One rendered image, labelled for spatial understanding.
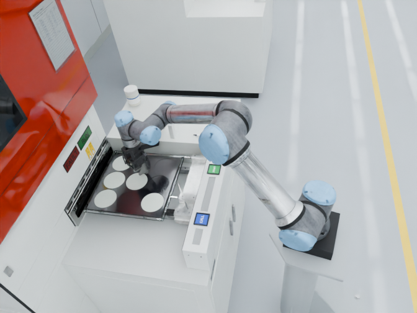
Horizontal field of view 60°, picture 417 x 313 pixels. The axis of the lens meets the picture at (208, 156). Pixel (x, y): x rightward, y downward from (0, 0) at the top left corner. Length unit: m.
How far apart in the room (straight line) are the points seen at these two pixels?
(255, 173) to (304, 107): 2.32
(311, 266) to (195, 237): 0.46
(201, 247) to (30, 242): 0.62
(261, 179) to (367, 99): 2.55
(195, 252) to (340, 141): 2.03
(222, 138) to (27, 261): 0.84
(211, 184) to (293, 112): 1.94
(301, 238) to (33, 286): 0.99
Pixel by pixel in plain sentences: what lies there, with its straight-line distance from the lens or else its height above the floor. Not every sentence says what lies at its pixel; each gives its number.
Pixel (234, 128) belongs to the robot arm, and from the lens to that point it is 1.12.
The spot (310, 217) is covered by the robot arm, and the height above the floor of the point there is 1.11.
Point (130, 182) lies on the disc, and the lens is 1.70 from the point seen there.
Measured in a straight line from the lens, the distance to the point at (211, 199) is 1.48.
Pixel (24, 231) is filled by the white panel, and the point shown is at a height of 1.11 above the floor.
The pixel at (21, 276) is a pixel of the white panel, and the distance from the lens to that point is 1.49.
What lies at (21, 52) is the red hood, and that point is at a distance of 1.31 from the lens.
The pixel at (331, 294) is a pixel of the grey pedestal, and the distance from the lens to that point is 2.34.
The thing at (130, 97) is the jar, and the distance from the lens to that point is 1.97.
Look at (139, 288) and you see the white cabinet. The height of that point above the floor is 0.70.
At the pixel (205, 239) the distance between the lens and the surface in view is 1.37.
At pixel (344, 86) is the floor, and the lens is 3.73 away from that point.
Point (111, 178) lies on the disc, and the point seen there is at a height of 0.90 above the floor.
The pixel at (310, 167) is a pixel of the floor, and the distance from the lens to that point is 2.89.
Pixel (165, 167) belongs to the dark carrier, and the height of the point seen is 0.90.
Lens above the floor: 2.13
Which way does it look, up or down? 46 degrees down
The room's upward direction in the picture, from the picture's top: 8 degrees counter-clockwise
